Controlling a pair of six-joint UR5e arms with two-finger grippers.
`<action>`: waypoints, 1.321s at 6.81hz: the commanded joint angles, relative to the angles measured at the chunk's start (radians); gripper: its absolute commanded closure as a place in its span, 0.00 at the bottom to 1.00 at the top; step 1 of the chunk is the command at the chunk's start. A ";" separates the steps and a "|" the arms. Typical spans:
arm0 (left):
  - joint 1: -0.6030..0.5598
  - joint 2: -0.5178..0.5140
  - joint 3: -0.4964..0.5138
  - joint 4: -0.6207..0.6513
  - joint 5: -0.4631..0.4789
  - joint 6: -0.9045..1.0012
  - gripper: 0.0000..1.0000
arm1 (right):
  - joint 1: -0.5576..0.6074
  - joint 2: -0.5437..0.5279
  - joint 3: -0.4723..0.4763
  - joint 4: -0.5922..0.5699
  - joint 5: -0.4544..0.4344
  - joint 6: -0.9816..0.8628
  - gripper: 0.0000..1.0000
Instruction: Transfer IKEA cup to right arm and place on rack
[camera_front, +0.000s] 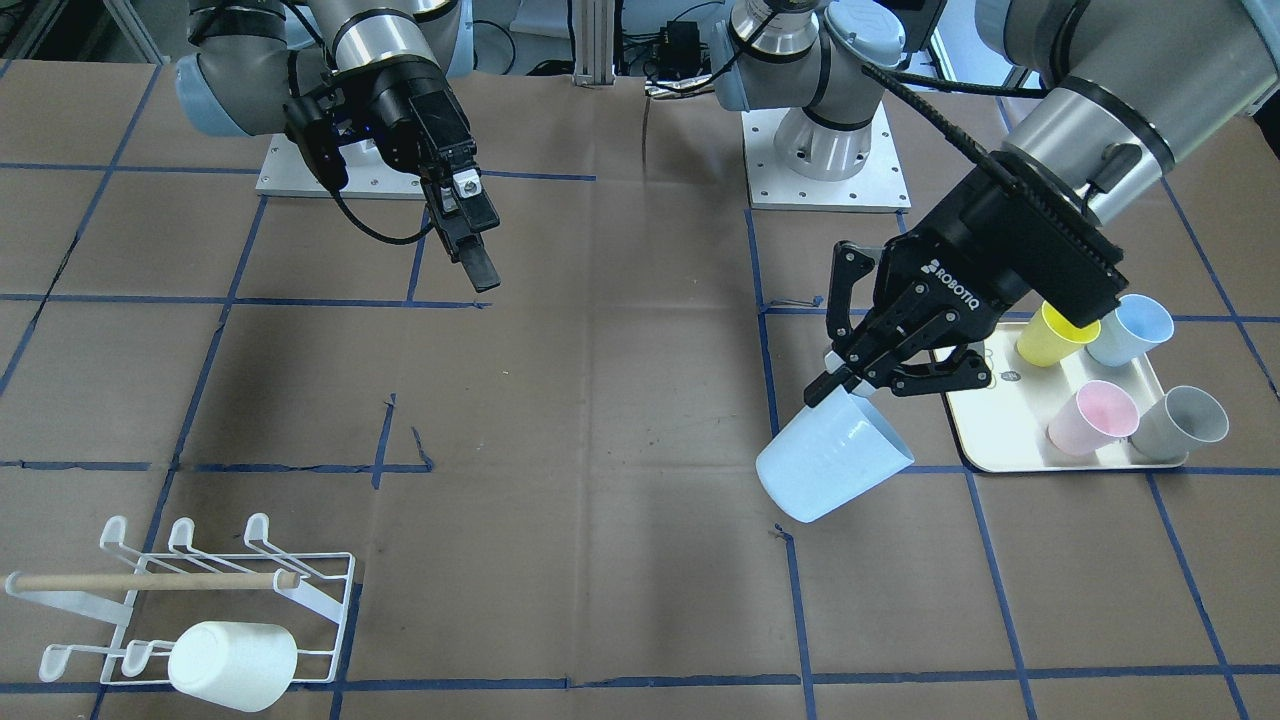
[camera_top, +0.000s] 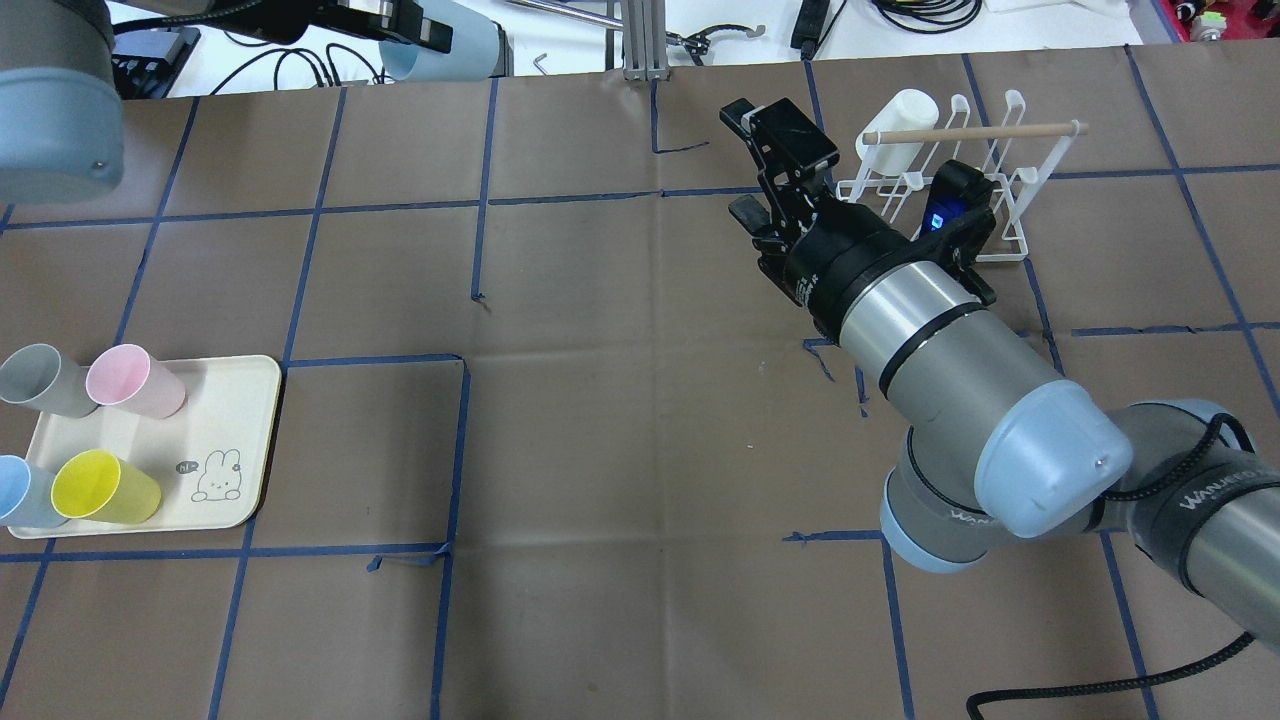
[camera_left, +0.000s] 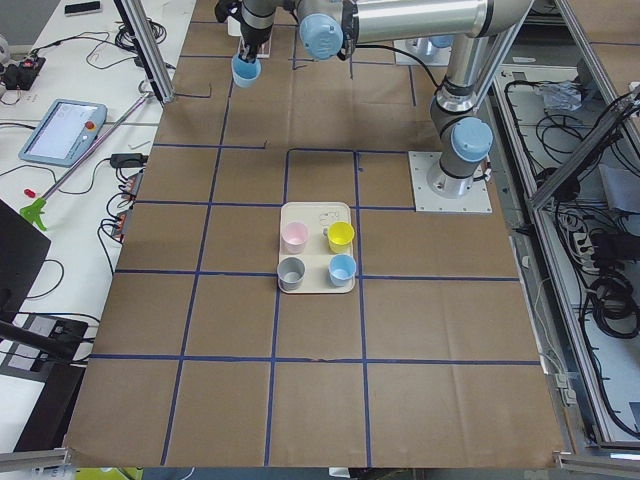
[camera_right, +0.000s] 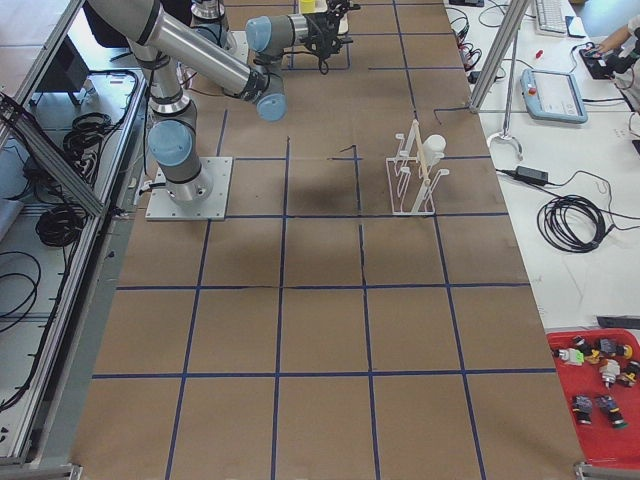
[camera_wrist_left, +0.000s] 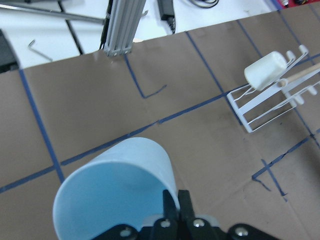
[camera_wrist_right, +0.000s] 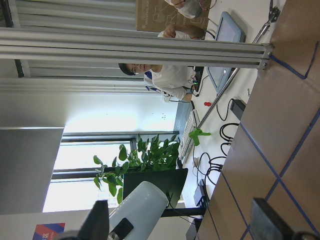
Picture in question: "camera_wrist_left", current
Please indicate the white wire cup rack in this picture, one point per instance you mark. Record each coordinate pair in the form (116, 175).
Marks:
(255, 109)

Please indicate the aluminium frame post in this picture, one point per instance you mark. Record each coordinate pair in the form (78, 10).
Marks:
(120, 26)

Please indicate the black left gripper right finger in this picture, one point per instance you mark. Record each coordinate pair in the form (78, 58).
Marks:
(186, 211)

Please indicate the black power adapter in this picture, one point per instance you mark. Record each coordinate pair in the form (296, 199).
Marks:
(167, 13)

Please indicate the light blue cup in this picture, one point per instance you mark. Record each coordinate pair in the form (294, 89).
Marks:
(123, 185)

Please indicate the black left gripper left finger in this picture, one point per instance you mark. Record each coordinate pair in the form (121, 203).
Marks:
(170, 212)

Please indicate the white plastic cup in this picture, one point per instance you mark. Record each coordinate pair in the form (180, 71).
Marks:
(265, 71)

